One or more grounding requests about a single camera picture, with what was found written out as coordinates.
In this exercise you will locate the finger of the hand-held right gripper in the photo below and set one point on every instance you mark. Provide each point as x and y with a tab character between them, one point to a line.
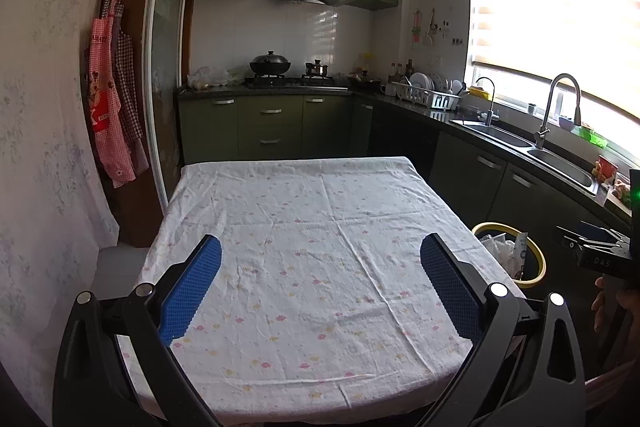
595	234

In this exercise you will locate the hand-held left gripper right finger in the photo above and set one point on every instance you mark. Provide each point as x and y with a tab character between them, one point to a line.
452	292

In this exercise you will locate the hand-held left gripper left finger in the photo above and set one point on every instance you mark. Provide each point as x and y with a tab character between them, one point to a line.
190	292

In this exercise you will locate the clear plastic bag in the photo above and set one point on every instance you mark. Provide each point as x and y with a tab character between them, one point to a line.
497	249

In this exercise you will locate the yellow rimmed trash bin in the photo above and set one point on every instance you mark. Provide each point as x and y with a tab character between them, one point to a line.
532	282

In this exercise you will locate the person's right forearm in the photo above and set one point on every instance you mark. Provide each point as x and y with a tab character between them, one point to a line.
607	384

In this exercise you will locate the person's right hand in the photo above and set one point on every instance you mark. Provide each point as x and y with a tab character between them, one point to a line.
600	304

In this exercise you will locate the red cup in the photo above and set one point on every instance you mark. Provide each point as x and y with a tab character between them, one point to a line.
607	169

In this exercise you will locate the steel double sink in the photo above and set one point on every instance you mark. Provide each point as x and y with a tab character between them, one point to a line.
565	167

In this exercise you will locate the green plastic item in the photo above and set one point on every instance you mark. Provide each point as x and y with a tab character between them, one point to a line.
590	137

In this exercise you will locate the tall steel faucet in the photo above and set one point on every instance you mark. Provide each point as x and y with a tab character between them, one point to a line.
542	132

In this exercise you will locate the white dotted tablecloth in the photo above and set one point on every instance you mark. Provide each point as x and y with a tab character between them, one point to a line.
300	257

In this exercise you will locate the small steel faucet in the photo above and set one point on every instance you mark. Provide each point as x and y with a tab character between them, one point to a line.
492	112

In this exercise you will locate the black kitchen countertop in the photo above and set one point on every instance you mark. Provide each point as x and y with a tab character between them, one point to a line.
430	112

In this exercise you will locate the green base cabinets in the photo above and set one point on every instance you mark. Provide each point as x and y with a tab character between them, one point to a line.
270	127

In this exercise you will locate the yellow sponge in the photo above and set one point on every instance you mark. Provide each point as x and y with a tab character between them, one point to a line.
478	92

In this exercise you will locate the white dish rack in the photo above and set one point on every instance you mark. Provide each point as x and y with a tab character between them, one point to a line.
430	99

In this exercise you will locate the red apron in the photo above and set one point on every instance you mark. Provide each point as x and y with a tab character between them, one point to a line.
102	107

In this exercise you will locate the white mug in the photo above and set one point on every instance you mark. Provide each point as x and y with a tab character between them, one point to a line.
388	90

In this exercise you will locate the white plate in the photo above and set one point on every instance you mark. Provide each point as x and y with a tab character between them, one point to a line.
418	82

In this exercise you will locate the plastic bag with food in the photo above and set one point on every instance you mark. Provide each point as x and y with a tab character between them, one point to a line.
212	78

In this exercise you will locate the dark sauce bottle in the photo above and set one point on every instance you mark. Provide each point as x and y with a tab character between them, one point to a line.
409	69

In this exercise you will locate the black frying pan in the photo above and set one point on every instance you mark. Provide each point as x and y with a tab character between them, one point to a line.
364	81

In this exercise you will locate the checked apron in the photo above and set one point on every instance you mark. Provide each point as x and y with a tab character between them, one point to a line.
125	72

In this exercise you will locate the window with blind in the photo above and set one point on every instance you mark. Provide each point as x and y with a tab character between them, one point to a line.
550	7

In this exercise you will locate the black gas stove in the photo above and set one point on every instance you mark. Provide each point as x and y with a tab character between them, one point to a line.
290	82

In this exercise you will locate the glass sliding door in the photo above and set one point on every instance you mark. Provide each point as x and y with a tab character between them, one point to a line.
167	57

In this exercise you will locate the black wok with lid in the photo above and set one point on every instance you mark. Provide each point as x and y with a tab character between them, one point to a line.
270	66

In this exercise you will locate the yellow flowers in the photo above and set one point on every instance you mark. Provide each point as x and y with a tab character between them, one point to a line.
365	62

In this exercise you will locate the steel pot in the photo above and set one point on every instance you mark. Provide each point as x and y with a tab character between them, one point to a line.
316	70

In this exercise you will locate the hanging kitchen utensil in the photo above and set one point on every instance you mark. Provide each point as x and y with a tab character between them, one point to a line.
431	29

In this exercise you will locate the brown wooden door frame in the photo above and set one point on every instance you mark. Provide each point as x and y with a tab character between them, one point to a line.
135	217

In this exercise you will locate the white wall socket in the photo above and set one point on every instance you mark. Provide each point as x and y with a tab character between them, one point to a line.
435	61

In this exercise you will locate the pink wall decoration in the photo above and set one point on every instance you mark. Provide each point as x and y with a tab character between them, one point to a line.
418	27

